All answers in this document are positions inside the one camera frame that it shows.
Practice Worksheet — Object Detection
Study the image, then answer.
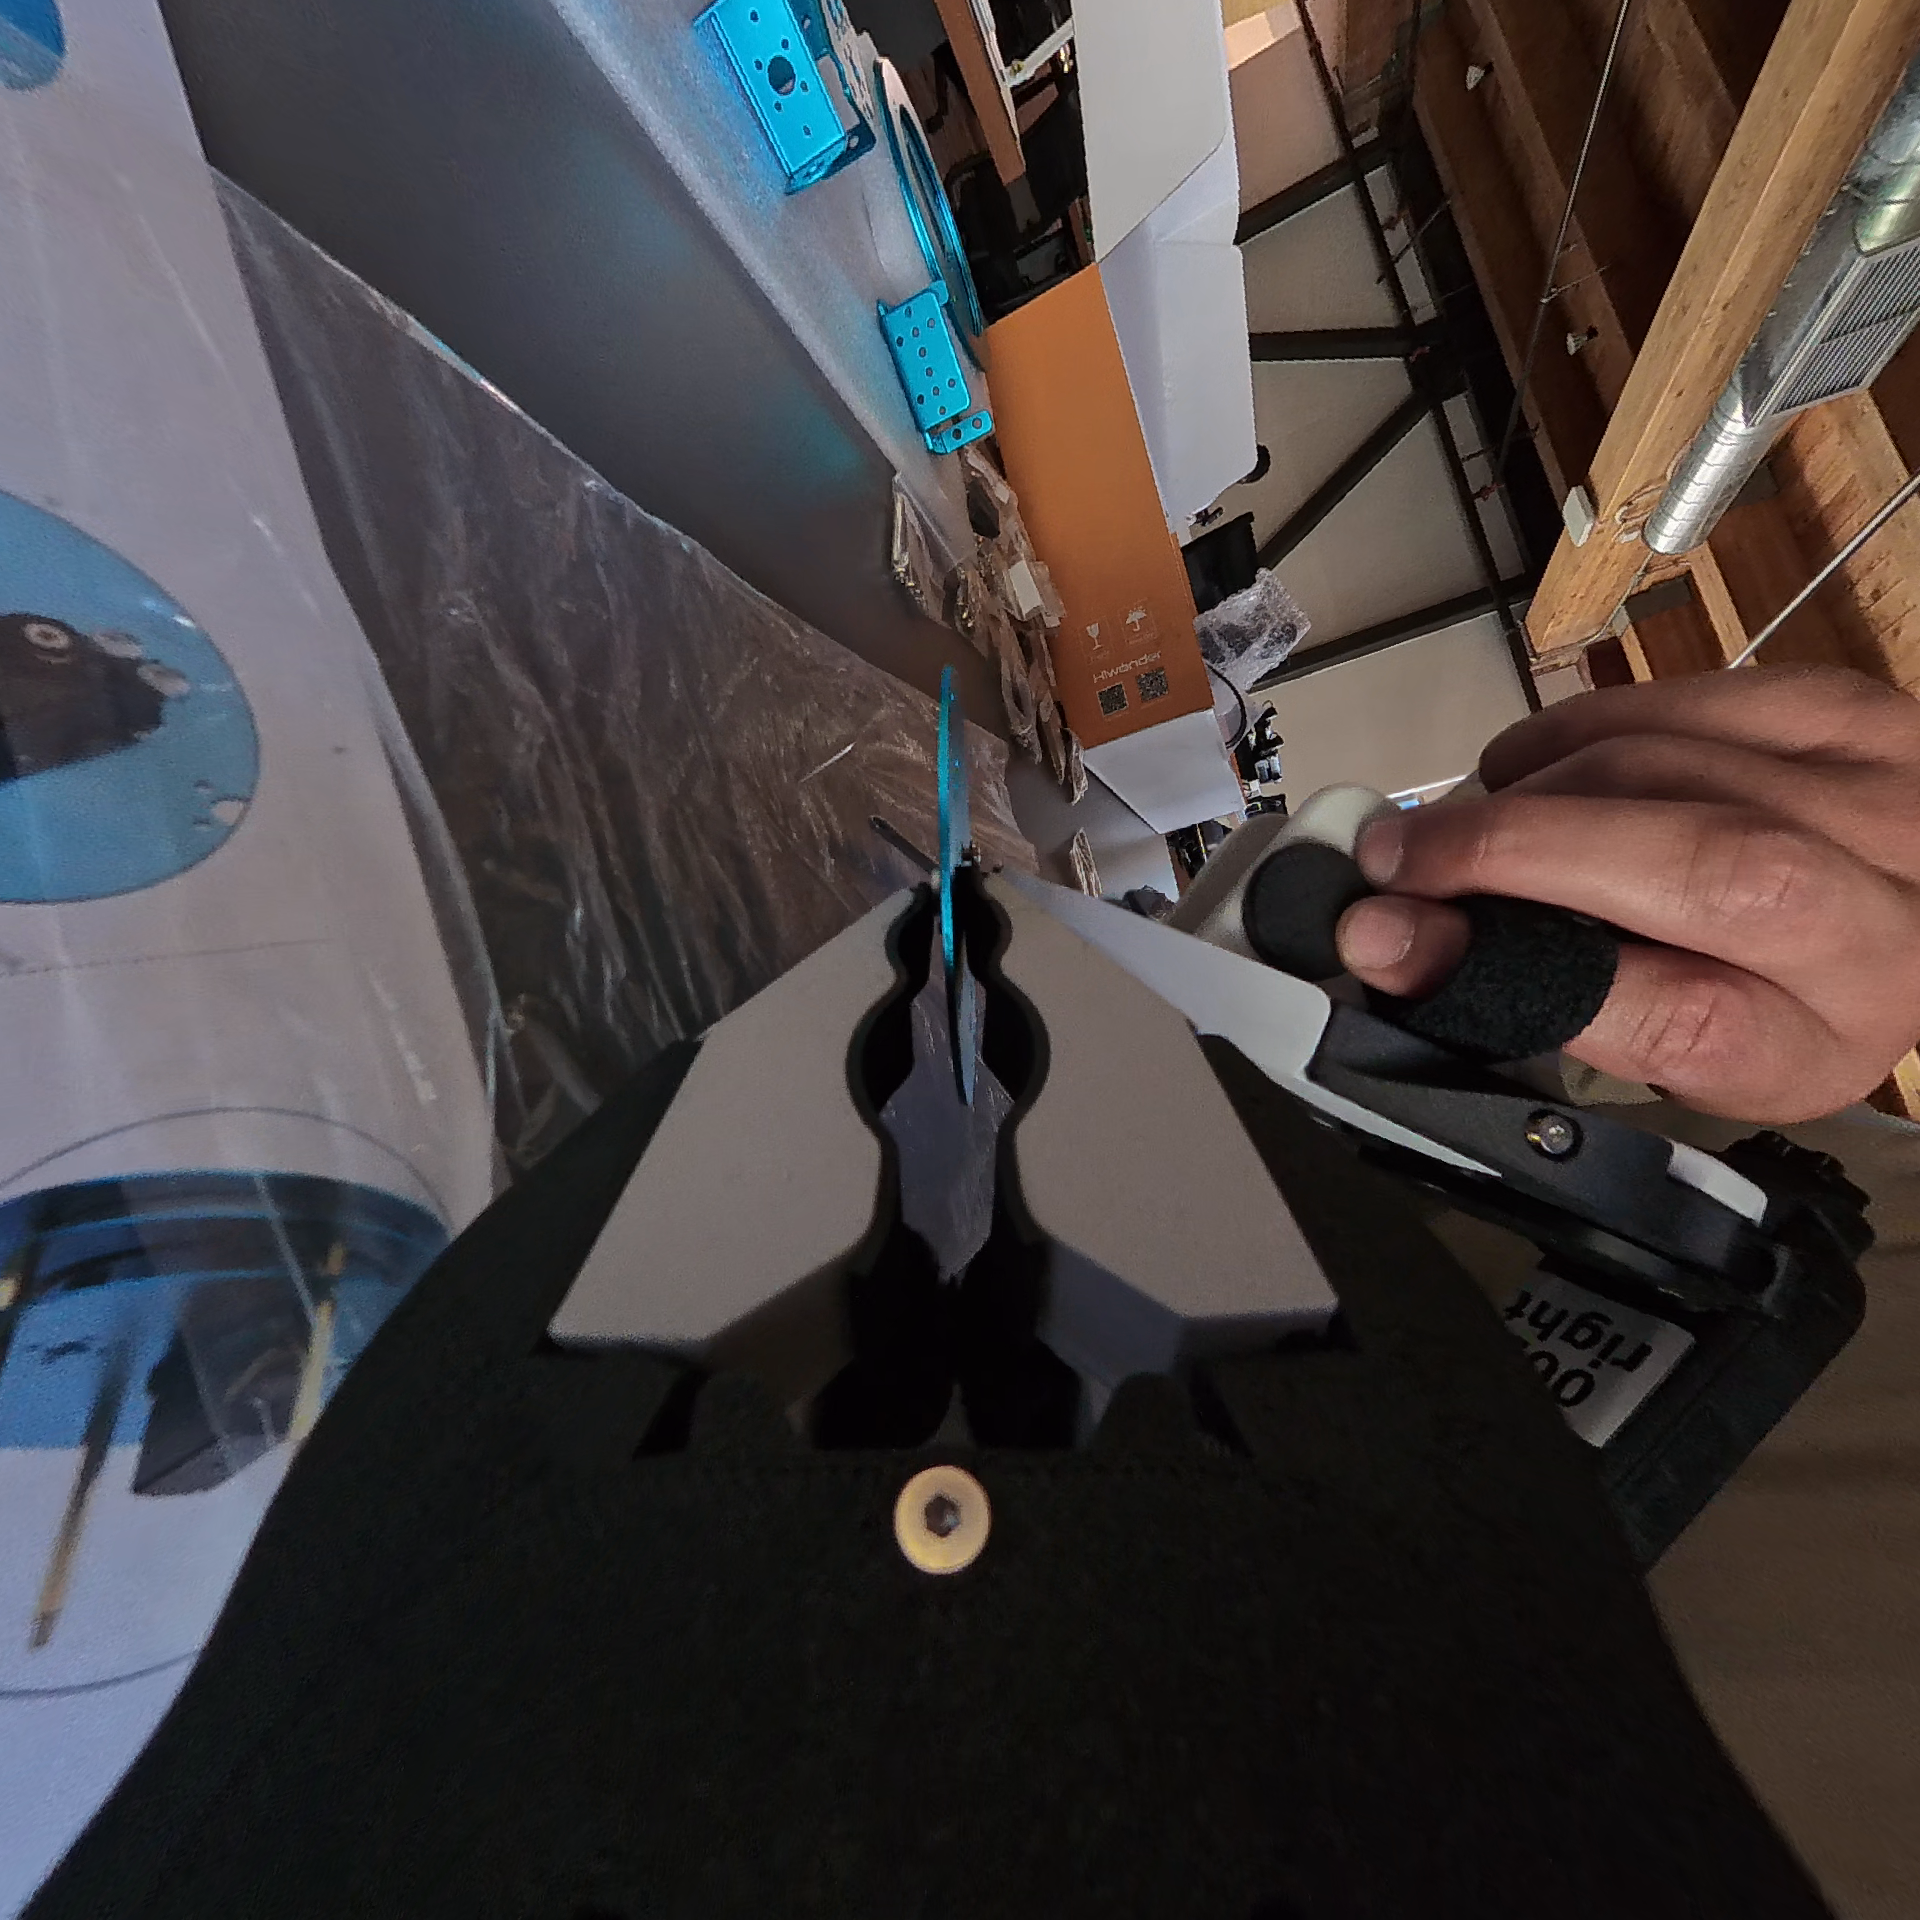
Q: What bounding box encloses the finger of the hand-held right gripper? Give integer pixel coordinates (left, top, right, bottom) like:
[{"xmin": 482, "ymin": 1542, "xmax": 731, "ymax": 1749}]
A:
[{"xmin": 995, "ymin": 866, "xmax": 1505, "ymax": 1181}]

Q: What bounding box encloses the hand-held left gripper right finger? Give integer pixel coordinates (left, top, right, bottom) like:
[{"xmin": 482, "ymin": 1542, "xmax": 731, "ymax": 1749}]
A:
[{"xmin": 966, "ymin": 872, "xmax": 1341, "ymax": 1445}]

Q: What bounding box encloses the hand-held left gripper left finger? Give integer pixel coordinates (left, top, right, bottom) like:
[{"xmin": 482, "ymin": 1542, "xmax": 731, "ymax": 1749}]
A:
[{"xmin": 547, "ymin": 880, "xmax": 962, "ymax": 1449}]

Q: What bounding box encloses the blue round metal plate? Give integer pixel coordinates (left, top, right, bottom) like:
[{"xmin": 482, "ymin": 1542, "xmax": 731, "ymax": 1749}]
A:
[{"xmin": 934, "ymin": 663, "xmax": 992, "ymax": 1113}]

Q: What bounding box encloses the person's right hand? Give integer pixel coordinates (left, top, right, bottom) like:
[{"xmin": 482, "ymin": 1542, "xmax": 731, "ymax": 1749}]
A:
[{"xmin": 1336, "ymin": 665, "xmax": 1920, "ymax": 1127}]

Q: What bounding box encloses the bubble wrap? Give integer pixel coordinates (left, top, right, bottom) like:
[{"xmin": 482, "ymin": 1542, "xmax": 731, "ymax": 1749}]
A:
[{"xmin": 1191, "ymin": 568, "xmax": 1301, "ymax": 680}]

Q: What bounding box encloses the pile of small screw bags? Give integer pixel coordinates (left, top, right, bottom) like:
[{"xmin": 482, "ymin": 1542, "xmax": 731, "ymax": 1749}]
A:
[{"xmin": 886, "ymin": 449, "xmax": 1107, "ymax": 888}]

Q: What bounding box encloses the clear plastic bag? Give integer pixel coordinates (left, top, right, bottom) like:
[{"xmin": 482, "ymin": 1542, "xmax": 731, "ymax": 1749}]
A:
[{"xmin": 211, "ymin": 164, "xmax": 1056, "ymax": 1174}]

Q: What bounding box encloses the orange and white cardboard box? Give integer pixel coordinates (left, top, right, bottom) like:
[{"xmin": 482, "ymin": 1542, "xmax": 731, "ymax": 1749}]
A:
[{"xmin": 984, "ymin": 0, "xmax": 1265, "ymax": 838}]

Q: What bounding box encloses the white foam sheet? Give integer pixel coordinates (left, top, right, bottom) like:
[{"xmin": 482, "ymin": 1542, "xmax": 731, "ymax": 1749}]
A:
[{"xmin": 555, "ymin": 0, "xmax": 991, "ymax": 501}]

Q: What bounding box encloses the assembly guide paper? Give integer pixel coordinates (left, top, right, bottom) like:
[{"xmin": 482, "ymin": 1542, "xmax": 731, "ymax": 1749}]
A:
[{"xmin": 0, "ymin": 0, "xmax": 507, "ymax": 1700}]

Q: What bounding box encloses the silver spiral air duct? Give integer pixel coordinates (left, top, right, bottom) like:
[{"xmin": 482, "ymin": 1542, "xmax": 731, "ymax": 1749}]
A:
[{"xmin": 1642, "ymin": 82, "xmax": 1920, "ymax": 557}]

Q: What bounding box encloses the blue metal ring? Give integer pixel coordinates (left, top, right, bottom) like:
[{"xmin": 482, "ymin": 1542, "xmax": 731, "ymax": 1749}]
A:
[{"xmin": 879, "ymin": 60, "xmax": 991, "ymax": 341}]

